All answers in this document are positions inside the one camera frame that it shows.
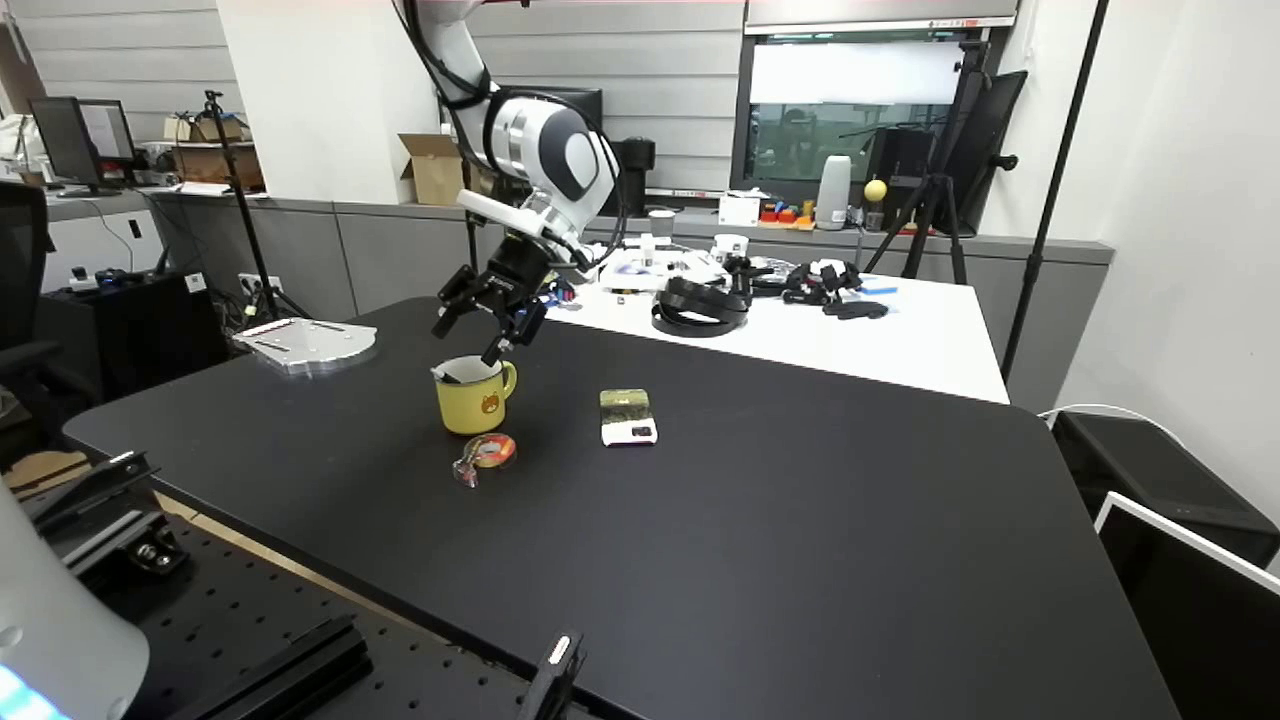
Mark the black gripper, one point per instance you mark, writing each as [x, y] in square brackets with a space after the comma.
[507, 286]

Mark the black and white pen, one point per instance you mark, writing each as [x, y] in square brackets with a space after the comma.
[499, 349]

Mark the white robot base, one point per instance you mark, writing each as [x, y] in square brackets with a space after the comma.
[61, 649]

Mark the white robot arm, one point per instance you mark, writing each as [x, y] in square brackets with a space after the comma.
[544, 147]

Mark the yellow ceramic cup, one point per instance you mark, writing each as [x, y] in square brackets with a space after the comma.
[473, 394]

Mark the cardboard box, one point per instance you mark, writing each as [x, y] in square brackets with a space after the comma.
[434, 168]

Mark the orange wrapped candy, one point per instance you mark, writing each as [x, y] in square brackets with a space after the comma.
[483, 453]

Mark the olive green small box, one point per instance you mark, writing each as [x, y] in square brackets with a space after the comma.
[627, 396]

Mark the white small card box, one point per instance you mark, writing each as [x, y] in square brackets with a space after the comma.
[630, 433]

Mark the black headset on table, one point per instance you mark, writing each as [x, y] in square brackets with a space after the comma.
[699, 309]

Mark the black light stand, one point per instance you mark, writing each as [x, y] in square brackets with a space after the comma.
[212, 114]

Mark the white cylinder speaker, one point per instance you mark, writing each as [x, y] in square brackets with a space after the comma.
[835, 193]

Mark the yellow ball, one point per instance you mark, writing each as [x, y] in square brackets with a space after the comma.
[875, 189]

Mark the black monitor left desk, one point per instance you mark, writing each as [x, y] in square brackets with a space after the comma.
[87, 140]

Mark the white table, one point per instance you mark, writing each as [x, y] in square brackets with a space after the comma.
[931, 337]

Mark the black pole right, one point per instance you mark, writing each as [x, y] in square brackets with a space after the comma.
[1061, 159]

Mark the black box right floor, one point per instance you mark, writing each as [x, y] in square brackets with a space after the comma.
[1132, 456]

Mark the black mount bottom edge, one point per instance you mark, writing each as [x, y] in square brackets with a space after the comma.
[551, 690]

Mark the black clamp bracket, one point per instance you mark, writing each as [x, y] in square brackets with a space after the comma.
[111, 514]

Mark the black camera tripod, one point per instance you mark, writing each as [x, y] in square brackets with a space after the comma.
[939, 176]

